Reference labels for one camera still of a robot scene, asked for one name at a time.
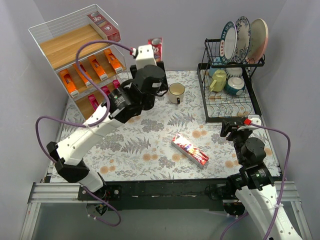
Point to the blue floral plate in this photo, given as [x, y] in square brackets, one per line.
[243, 39]

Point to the yellow green mug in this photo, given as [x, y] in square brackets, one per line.
[218, 81]

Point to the white wire wooden shelf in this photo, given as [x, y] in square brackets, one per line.
[59, 40]

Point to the floral table mat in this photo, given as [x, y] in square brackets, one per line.
[142, 149]

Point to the orange toothpaste box top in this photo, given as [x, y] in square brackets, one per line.
[97, 68]

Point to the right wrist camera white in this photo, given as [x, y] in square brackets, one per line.
[250, 123]

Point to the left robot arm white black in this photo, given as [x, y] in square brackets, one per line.
[125, 102]

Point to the black wire dish rack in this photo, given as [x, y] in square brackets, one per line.
[221, 105]

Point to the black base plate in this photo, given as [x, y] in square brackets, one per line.
[165, 195]

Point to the teal white bowl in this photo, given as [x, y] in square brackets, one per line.
[235, 86]

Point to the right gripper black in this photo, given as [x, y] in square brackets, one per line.
[230, 127]

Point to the cream mug black handle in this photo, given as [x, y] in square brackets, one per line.
[176, 93]

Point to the red 3D toothpaste box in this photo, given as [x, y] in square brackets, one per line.
[157, 45]
[103, 27]
[189, 150]

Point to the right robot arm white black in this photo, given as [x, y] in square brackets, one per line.
[254, 185]

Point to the white blue patterned bowl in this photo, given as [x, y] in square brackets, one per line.
[233, 72]

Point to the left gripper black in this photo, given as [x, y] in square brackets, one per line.
[162, 72]

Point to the light blue cup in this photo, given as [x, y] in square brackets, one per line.
[214, 65]

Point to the cream pink plate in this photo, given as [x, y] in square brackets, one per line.
[258, 40]

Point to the pink toothpaste box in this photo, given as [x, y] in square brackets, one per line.
[93, 101]
[106, 90]
[116, 84]

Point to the aluminium frame rail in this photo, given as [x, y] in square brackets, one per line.
[47, 193]

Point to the white plate blue rim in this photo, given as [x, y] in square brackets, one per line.
[228, 42]

